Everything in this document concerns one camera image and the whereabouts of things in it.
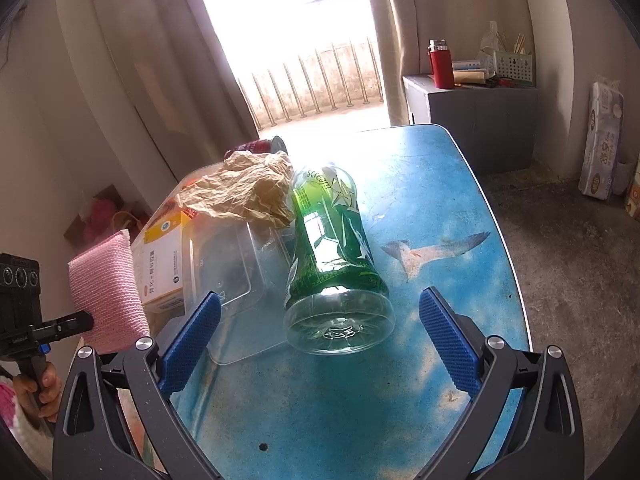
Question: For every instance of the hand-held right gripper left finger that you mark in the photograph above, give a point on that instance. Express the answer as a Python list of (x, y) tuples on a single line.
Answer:
[(192, 340)]

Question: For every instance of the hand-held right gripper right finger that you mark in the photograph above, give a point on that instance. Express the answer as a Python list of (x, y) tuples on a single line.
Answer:
[(450, 340)]

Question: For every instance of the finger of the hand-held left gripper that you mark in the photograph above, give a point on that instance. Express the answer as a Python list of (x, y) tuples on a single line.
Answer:
[(70, 324)]

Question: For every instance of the pink knitted sponge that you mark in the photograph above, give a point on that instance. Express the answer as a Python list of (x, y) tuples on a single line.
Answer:
[(107, 285)]

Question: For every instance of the clear plastic food container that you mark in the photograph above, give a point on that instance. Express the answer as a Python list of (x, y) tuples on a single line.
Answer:
[(235, 270)]

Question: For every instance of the white yellow medicine box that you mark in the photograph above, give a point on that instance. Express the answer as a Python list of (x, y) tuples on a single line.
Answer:
[(162, 260)]

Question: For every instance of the orange printed packet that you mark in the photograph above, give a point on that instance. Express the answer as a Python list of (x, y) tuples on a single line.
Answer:
[(175, 206)]

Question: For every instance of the green plastic bottle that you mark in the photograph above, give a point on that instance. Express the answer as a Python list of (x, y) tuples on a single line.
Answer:
[(325, 240)]

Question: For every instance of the dark red drink can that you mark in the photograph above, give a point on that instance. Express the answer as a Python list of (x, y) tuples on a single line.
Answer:
[(260, 146)]

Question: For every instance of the person's left hand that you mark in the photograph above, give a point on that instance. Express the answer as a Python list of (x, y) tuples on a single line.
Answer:
[(51, 390)]

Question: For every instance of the brown cardboard box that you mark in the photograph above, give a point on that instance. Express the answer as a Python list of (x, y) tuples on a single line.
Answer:
[(75, 225)]

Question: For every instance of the pink cloth bundle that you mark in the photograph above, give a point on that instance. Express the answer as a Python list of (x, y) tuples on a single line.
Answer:
[(97, 220)]

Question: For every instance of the crumpled brown paper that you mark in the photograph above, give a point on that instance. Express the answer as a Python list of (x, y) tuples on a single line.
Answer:
[(240, 185)]

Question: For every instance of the grey cabinet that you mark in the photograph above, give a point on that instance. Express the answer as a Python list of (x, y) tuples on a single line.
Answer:
[(480, 130)]

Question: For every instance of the toilet paper pack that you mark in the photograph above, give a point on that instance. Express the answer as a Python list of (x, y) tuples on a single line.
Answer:
[(602, 140)]

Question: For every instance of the beige curtain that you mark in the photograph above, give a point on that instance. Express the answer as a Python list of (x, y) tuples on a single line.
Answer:
[(395, 50), (165, 60)]

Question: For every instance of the red thermos flask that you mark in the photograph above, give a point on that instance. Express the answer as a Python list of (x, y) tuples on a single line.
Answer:
[(441, 67)]

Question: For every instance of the white blue box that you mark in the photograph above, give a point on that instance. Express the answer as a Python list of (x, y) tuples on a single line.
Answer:
[(467, 65)]

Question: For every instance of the small green plastic basket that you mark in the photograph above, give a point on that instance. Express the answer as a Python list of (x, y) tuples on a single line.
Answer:
[(515, 67)]

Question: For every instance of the metal window railing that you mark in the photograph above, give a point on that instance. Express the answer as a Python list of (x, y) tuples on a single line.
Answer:
[(310, 85)]

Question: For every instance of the bundle of wooden sticks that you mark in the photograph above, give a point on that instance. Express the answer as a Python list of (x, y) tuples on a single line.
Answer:
[(517, 45)]

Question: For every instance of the clear plastic bag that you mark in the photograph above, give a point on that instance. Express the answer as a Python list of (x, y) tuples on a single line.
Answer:
[(492, 40)]

